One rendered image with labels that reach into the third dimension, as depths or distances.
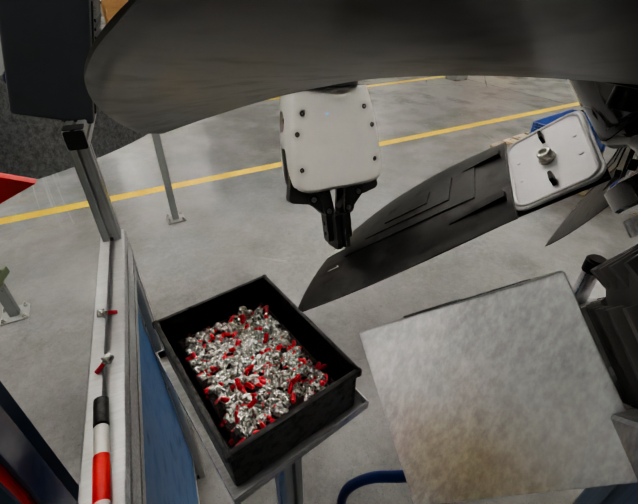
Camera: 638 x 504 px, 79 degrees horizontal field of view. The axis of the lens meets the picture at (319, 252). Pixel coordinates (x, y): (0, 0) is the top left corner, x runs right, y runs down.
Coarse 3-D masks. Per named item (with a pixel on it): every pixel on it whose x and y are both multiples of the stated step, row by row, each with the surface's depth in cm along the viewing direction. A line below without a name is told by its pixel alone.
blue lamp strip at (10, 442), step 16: (0, 416) 19; (0, 432) 19; (16, 432) 20; (0, 448) 18; (16, 448) 20; (32, 448) 21; (16, 464) 19; (32, 464) 21; (16, 480) 20; (32, 480) 21; (48, 480) 22; (32, 496) 21; (48, 496) 22; (64, 496) 24
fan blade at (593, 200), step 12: (612, 156) 46; (624, 156) 39; (612, 168) 42; (624, 168) 37; (612, 180) 39; (588, 192) 52; (600, 192) 43; (588, 204) 47; (600, 204) 42; (576, 216) 50; (588, 216) 45; (564, 228) 53; (576, 228) 48; (552, 240) 56
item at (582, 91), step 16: (576, 80) 28; (592, 96) 27; (608, 96) 26; (592, 112) 28; (608, 112) 26; (624, 112) 25; (608, 128) 27; (624, 128) 26; (608, 144) 28; (624, 144) 28; (624, 176) 25; (608, 192) 27; (624, 192) 25; (624, 208) 26
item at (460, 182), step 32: (480, 160) 37; (416, 192) 44; (448, 192) 37; (480, 192) 34; (512, 192) 32; (384, 224) 43; (416, 224) 38; (448, 224) 35; (480, 224) 32; (352, 256) 43; (384, 256) 38; (416, 256) 35; (320, 288) 41; (352, 288) 37
